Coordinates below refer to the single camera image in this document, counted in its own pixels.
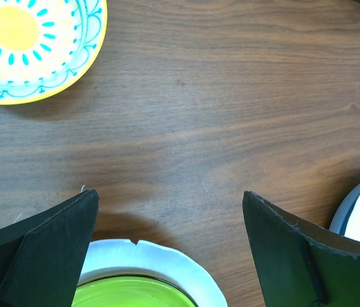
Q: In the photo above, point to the blue plate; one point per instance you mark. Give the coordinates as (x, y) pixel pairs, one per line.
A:
(340, 219)

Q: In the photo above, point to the small teal patterned bowl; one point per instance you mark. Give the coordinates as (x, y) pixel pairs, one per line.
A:
(47, 46)

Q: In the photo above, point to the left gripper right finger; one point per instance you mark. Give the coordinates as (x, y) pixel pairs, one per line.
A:
(299, 263)

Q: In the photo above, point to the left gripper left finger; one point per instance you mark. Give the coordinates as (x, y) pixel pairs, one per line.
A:
(41, 257)

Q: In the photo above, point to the lime green plate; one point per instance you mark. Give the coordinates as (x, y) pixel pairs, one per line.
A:
(130, 291)

